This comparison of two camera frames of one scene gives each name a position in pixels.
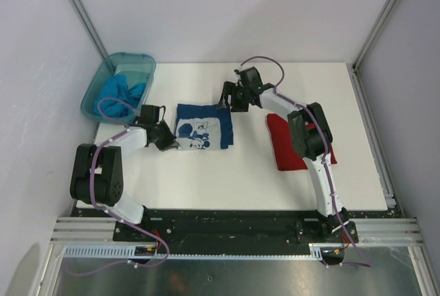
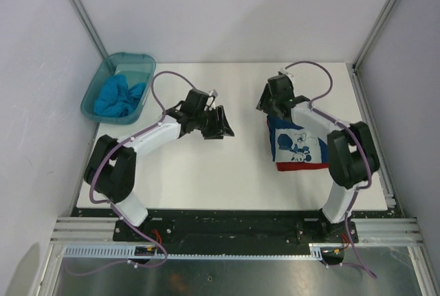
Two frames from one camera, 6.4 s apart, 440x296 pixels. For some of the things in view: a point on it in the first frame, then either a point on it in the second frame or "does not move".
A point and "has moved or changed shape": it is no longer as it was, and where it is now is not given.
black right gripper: [230, 88] → [263, 103]
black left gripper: [169, 142] → [220, 128]
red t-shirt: [287, 157] does not move
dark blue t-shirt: [202, 127] has moved or changed shape
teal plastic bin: [120, 88] does not move
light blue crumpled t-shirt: [117, 99] does not move
